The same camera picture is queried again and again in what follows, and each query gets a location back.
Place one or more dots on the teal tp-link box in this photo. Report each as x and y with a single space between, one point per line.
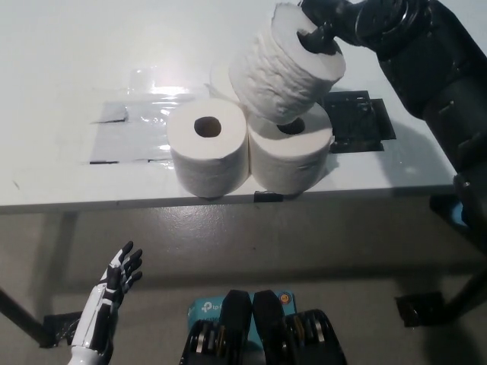
205 310

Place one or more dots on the black table leg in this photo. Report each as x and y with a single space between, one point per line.
468 289
23 315

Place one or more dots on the smooth white toilet paper roll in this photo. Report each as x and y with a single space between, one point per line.
209 167
289 163
218 81

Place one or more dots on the black and blue object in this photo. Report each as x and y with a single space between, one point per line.
443 209

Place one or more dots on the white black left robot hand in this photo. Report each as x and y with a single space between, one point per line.
97 315

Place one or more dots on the grey tape patch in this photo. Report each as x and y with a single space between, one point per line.
125 140

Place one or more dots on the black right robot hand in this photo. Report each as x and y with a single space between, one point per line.
335 19

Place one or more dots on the small black tape strip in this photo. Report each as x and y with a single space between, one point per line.
268 197

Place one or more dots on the large black tape patch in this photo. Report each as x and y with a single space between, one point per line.
354 125

